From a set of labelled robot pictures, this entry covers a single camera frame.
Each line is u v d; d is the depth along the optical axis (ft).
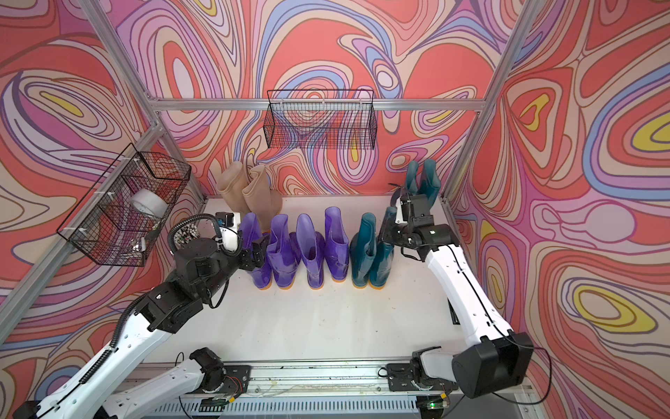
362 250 2.40
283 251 2.32
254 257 1.96
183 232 2.76
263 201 3.06
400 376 2.41
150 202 2.43
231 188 2.93
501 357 1.24
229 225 1.77
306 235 2.76
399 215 2.26
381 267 2.55
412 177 3.31
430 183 3.05
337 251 2.48
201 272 1.56
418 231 1.77
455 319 2.70
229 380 2.37
